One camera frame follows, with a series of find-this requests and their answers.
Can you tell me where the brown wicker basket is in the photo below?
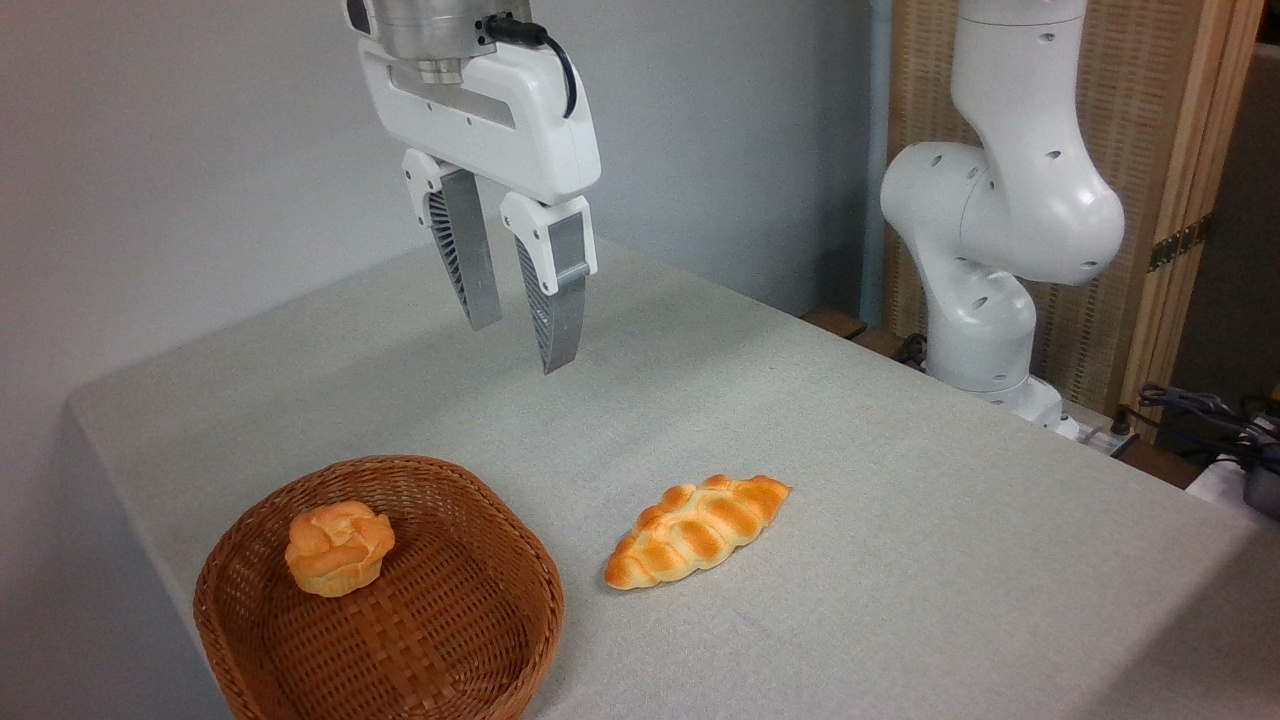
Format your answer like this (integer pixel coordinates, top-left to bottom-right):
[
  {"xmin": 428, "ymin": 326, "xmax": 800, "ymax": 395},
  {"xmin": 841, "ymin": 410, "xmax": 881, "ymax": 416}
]
[{"xmin": 193, "ymin": 455, "xmax": 566, "ymax": 720}]

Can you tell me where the round puff bread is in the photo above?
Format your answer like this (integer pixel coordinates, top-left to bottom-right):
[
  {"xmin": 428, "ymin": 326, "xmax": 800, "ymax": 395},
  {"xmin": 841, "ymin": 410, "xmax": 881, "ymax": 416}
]
[{"xmin": 285, "ymin": 501, "xmax": 397, "ymax": 599}]

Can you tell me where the bamboo folding screen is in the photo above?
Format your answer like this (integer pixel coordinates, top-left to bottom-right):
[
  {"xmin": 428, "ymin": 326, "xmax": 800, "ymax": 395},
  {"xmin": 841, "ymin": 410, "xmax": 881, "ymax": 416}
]
[{"xmin": 885, "ymin": 0, "xmax": 1267, "ymax": 443}]

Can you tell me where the brown wooden board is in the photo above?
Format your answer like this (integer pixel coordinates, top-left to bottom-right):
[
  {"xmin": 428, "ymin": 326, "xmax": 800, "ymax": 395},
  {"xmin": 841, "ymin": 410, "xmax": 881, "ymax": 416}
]
[{"xmin": 800, "ymin": 307, "xmax": 871, "ymax": 342}]

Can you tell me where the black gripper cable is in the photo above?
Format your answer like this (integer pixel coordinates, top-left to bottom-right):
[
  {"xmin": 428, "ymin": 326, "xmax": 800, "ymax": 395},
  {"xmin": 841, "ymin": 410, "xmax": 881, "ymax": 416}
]
[{"xmin": 478, "ymin": 14, "xmax": 580, "ymax": 120}]

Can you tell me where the long braided bread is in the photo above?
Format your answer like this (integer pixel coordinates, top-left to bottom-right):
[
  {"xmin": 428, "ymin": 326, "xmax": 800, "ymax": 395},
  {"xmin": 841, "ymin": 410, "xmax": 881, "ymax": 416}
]
[{"xmin": 603, "ymin": 474, "xmax": 792, "ymax": 591}]

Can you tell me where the bundle of dark cables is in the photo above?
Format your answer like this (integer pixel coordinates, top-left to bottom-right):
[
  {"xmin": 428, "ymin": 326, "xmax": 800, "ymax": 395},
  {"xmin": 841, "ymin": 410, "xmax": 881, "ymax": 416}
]
[{"xmin": 1137, "ymin": 383, "xmax": 1280, "ymax": 453}]

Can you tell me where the grey tablecloth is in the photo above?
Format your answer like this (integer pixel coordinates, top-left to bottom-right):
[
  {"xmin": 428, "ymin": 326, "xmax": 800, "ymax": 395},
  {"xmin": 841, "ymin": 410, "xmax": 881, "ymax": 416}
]
[{"xmin": 65, "ymin": 235, "xmax": 1280, "ymax": 720}]

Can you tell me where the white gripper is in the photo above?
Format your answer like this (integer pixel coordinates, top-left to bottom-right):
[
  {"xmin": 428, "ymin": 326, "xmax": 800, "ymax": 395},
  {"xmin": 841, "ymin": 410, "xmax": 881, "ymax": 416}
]
[{"xmin": 357, "ymin": 38, "xmax": 603, "ymax": 376}]

